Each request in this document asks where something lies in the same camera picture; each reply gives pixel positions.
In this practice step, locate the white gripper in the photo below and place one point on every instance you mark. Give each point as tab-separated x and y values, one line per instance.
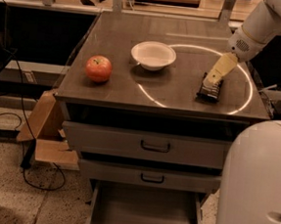
243	46

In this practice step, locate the black rxbar chocolate bar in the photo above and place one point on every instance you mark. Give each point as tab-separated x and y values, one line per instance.
210	95

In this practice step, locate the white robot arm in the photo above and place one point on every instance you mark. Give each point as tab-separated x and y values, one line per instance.
250	191

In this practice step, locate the grey drawer cabinet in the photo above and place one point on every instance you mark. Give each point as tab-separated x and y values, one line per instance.
162	101

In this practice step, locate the top grey drawer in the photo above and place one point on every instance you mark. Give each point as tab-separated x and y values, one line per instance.
175	149

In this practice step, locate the middle grey drawer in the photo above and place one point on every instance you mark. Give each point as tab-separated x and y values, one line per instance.
146	176

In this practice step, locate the bottom grey open drawer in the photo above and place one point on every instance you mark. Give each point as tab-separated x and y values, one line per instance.
118	203

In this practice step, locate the white bowl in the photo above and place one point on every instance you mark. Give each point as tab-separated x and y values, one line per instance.
153	55

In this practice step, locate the red apple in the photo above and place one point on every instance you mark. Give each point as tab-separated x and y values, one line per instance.
98	69

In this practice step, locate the brown cardboard box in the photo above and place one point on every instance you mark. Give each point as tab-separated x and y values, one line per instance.
44	126

